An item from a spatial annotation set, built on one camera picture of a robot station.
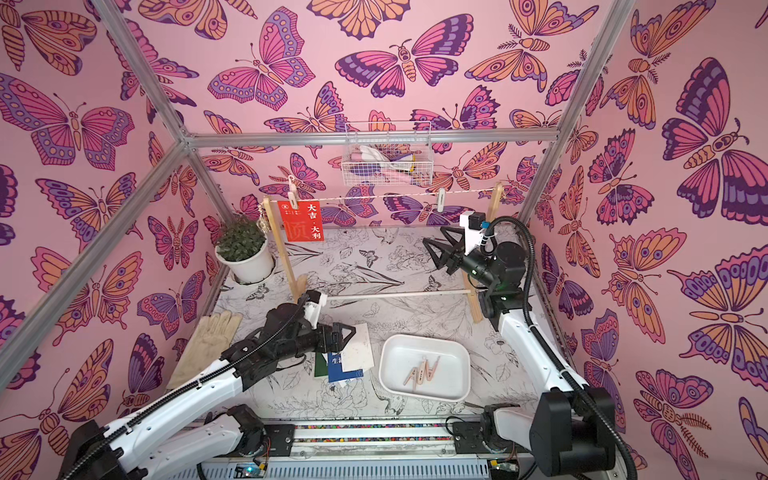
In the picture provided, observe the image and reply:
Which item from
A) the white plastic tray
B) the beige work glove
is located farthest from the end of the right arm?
the beige work glove

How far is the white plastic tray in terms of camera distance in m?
0.81

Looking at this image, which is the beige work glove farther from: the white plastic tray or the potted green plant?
the white plastic tray

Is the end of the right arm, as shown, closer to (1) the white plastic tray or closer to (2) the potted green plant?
(1) the white plastic tray

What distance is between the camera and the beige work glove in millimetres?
873

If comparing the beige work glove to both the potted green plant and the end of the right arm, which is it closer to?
the potted green plant

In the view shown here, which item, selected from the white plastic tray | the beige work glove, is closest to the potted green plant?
the beige work glove

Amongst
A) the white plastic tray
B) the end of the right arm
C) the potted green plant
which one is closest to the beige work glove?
the potted green plant

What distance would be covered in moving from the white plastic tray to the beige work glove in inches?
19.6
